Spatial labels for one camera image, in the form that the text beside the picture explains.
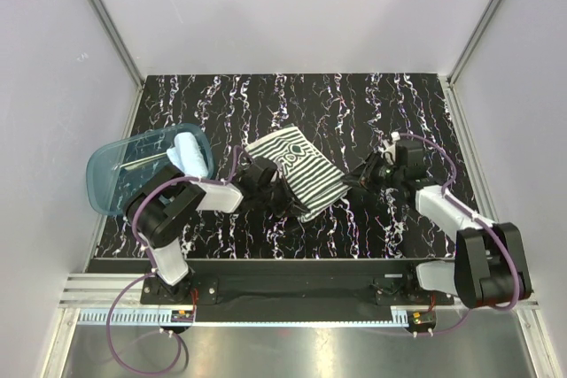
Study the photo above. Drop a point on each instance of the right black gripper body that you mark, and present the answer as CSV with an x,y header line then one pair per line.
x,y
377,173

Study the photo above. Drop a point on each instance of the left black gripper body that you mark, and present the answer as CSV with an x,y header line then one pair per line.
x,y
277,196

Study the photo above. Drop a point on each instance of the green white striped towel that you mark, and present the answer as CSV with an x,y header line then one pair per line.
x,y
311,176

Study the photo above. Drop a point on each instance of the light blue towel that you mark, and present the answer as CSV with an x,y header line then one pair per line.
x,y
186,155

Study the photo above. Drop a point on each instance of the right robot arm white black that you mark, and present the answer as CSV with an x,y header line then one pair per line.
x,y
489,267

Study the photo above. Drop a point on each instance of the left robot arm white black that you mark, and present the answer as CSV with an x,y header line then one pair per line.
x,y
158,212

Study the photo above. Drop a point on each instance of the left electronics board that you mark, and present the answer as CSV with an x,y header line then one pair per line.
x,y
183,316

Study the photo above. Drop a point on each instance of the electronics board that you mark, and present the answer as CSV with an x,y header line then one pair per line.
x,y
183,316
424,318

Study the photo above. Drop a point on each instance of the blue transparent plastic container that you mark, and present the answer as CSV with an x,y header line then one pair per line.
x,y
116,171

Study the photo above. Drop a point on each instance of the right electronics board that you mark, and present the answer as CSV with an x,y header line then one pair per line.
x,y
424,318

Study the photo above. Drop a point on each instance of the aluminium frame rail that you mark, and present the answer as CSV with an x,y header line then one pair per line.
x,y
118,303

